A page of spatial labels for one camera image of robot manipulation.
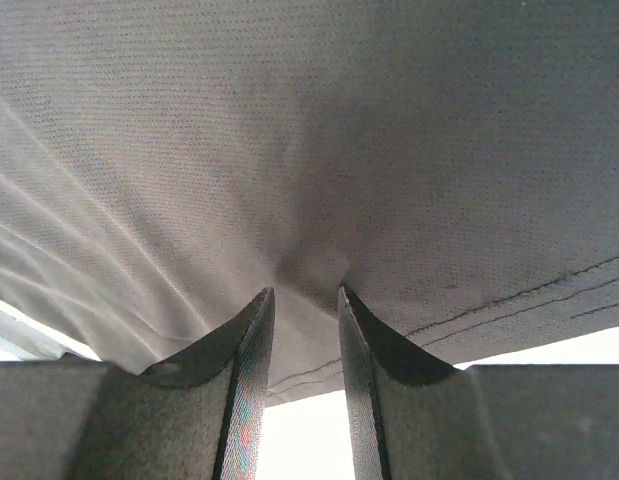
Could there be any black t shirt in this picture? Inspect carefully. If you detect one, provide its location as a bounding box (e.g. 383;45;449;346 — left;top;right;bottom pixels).
0;1;619;405

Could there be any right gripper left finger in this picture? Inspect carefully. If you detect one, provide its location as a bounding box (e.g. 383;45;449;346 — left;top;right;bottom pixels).
64;287;275;479

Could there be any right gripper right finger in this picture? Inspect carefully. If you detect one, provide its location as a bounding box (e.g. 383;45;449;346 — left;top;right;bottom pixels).
337;285;509;479

